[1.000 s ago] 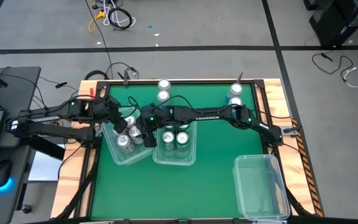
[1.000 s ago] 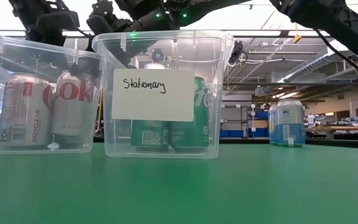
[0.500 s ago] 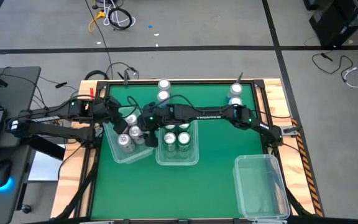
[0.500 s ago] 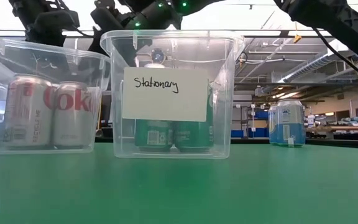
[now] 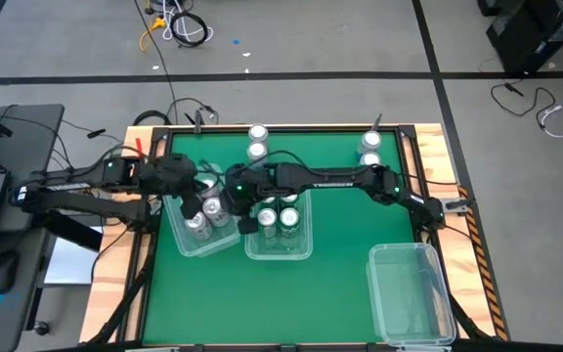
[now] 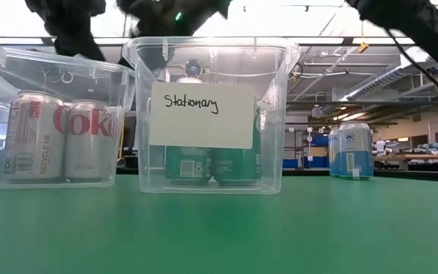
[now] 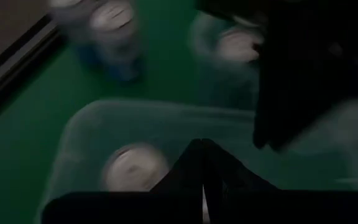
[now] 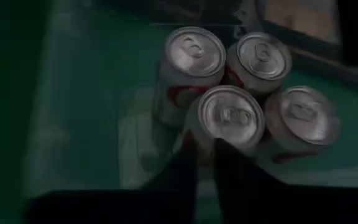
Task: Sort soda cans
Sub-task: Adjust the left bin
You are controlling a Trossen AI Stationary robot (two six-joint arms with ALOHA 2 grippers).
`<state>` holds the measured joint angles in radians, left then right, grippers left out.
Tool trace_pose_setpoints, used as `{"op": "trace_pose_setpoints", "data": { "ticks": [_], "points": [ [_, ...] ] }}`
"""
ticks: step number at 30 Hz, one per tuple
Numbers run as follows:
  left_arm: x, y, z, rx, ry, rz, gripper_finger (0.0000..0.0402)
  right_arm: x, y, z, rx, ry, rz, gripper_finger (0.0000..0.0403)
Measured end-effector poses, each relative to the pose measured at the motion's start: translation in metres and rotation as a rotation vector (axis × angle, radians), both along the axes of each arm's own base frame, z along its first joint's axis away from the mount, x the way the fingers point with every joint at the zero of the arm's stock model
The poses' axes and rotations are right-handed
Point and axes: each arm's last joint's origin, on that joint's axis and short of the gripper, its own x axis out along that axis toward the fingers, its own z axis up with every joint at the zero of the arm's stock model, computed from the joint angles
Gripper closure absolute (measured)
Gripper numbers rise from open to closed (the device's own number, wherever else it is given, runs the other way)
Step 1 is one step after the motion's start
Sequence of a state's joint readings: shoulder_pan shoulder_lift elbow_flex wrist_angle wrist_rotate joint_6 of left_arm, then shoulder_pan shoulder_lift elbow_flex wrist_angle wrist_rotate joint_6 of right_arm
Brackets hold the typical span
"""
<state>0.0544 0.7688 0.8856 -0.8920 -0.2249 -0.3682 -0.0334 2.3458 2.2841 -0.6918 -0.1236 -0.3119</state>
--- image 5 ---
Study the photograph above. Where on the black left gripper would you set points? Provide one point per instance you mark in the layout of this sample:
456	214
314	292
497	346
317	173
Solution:
169	173

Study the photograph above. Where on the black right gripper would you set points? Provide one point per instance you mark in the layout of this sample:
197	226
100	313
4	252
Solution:
252	186

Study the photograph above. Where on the clear plastic bin with label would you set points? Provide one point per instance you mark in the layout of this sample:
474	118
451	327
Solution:
279	249

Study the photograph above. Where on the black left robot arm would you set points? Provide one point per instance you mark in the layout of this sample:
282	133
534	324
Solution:
91	177

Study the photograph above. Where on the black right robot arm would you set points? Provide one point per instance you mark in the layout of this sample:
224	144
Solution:
340	182

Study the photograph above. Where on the red tag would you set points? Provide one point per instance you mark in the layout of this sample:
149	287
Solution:
139	146

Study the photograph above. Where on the wooden table board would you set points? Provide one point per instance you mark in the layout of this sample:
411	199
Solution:
110	293

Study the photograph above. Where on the black floor plug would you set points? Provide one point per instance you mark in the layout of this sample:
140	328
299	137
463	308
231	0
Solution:
96	132

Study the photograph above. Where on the black desk caster wheel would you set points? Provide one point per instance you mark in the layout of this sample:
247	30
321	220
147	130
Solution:
42	328

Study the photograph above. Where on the black computer mouse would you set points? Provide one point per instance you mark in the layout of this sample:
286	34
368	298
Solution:
3	271

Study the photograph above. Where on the yellow black hazard tape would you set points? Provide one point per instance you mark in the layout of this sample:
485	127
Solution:
487	288

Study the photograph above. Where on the black computer tower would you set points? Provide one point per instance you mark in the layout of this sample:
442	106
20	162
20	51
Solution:
531	34

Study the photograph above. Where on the grey frame post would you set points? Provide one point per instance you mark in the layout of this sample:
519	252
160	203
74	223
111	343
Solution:
198	124
376	124

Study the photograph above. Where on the black aluminium table frame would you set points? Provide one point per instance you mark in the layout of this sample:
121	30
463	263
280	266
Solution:
311	129

